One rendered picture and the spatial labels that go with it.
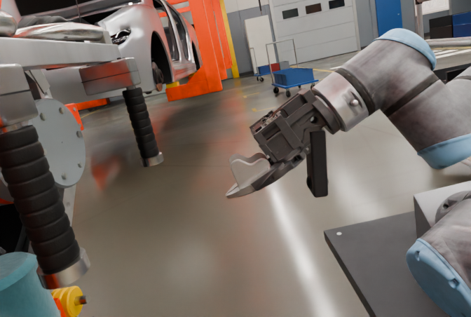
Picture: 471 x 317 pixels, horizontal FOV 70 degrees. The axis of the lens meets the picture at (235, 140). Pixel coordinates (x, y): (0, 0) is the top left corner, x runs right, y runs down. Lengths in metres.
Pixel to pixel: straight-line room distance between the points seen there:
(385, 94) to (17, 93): 0.46
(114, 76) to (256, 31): 11.40
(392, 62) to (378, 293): 0.59
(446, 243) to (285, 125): 0.35
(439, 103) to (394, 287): 0.55
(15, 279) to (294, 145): 0.39
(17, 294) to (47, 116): 0.22
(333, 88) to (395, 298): 0.57
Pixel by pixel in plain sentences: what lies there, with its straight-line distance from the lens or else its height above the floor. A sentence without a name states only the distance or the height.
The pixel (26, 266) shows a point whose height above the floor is 0.74.
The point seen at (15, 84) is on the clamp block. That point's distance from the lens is 0.35.
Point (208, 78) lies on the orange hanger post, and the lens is 4.15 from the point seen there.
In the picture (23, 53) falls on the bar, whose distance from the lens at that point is 0.43.
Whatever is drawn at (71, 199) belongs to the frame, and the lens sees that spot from 0.81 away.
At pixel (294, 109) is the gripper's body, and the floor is 0.81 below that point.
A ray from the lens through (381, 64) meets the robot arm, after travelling 0.55.
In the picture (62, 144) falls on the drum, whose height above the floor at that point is 0.85.
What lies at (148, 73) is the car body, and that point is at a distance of 3.34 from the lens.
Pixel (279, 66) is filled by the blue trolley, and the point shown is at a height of 0.29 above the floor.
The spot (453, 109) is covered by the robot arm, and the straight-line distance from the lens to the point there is 0.56.
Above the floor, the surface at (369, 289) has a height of 0.30.
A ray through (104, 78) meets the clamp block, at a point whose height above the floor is 0.92.
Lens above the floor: 0.92
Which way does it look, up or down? 14 degrees down
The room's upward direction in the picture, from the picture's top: 12 degrees counter-clockwise
